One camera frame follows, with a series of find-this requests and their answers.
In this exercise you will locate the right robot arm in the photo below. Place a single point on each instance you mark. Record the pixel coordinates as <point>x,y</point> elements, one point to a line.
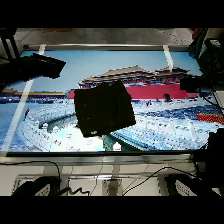
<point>213,156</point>

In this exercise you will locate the black folded garment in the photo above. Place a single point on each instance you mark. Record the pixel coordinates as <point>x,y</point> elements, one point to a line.
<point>104,108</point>

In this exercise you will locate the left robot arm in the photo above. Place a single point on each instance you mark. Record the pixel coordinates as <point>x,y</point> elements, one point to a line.
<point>40,186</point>

